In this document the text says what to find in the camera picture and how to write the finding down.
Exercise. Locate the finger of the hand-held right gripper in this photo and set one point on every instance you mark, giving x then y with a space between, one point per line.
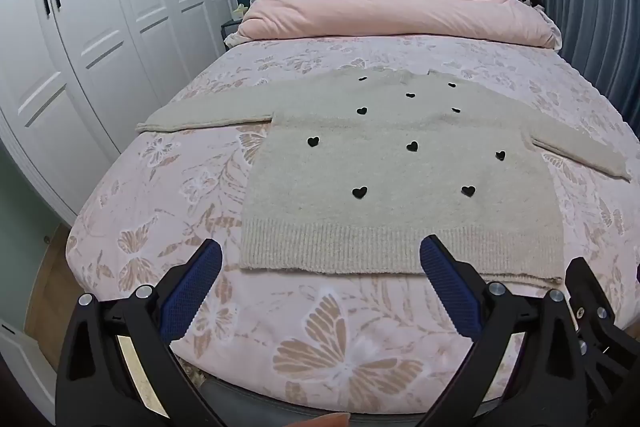
597 322

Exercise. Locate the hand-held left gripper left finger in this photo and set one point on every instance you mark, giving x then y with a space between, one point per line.
192 287

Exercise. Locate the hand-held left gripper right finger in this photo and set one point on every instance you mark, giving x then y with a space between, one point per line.
450 287

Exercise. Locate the beige sweater with black hearts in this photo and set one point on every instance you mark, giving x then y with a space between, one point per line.
400 167

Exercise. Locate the person's left hand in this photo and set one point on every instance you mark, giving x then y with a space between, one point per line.
325 421

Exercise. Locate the bed with floral sheet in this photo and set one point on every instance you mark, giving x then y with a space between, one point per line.
200 187

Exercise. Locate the white box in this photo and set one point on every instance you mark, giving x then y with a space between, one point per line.
25 367

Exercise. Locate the dark bedside table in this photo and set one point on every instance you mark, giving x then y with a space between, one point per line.
229 29

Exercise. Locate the white wardrobe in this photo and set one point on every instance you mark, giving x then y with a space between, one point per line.
100 32

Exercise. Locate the pink quilt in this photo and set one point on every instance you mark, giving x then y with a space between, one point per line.
400 12

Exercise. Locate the small yellow object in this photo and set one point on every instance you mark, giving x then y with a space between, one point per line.
240 9

